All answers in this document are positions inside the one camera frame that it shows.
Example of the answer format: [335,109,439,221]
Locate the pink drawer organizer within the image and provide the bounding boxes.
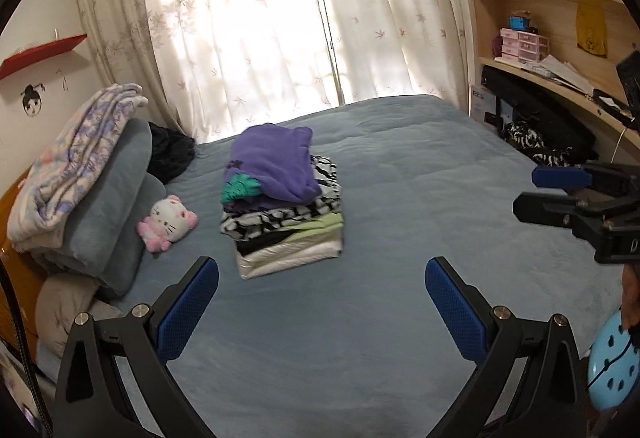
[500,28,551,63]

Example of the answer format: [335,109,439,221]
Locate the black white patterned folded garment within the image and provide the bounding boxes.
[220,155,343,239]

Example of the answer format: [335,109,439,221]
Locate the purple zip hoodie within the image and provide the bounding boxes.
[221,123,323,213]

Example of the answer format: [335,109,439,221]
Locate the wooden bookshelf desk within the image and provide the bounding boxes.
[450,0,640,169]

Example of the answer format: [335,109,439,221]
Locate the person's right forearm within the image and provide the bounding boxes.
[620,263,640,349]

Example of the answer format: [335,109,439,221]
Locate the blue perforated slipper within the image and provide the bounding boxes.
[587,308,640,411]

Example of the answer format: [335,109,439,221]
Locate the black cable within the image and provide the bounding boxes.
[0,253,53,438]

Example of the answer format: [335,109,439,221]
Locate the black patterned clothes pile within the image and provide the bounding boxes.
[481,68,598,163]

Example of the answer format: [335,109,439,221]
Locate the black white zebra cloth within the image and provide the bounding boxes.
[505,120,573,167]

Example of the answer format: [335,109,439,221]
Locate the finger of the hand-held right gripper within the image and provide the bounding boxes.
[513,190,613,232]
[531,164,632,197]

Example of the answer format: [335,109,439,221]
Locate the white cardboard box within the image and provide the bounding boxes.
[469,84,513,126]

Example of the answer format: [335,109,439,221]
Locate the black flat device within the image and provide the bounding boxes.
[592,88,640,129]

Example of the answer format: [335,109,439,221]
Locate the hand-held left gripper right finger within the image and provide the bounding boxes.
[425,256,588,438]

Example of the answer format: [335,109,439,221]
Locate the floral folded blanket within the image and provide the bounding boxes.
[7,82,150,253]

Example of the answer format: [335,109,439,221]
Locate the grey pillow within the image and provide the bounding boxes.
[97,175,168,299]
[37,118,153,279]

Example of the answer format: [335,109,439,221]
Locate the black crumpled cloth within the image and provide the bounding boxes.
[147,123,197,183]

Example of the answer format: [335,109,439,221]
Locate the pile of papers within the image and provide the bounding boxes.
[520,54,596,93]

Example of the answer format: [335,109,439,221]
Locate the pink white cat plush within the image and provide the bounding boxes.
[137,194,198,253]

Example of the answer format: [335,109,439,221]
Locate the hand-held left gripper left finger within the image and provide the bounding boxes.
[52,256,220,438]

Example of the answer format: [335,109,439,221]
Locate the white cable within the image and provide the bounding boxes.
[611,128,628,163]

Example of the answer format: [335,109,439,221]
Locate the orange wooden headboard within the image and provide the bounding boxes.
[0,168,41,349]

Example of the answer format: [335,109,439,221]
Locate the red wall shelf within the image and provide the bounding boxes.
[0,34,88,81]

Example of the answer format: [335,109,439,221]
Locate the cartoon face wall sticker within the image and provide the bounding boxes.
[20,84,47,117]

